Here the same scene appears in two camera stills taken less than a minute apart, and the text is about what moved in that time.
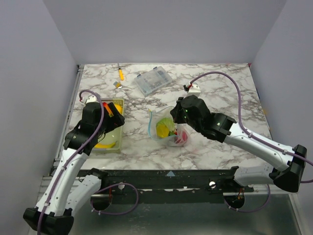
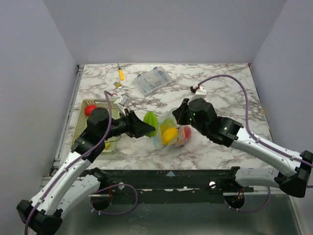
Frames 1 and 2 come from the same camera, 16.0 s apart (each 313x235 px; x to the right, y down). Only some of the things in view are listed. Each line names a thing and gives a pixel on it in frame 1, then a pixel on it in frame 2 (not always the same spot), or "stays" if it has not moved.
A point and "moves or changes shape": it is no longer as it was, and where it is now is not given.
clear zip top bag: x=162 y=127 moves or changes shape
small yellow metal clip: x=117 y=84 stays
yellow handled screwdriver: x=121 y=73 stays
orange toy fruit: x=119 y=107 → x=169 y=134
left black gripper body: x=111 y=123 → x=121 y=126
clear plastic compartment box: x=152 y=80 stays
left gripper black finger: x=116 y=112 → x=141 y=129
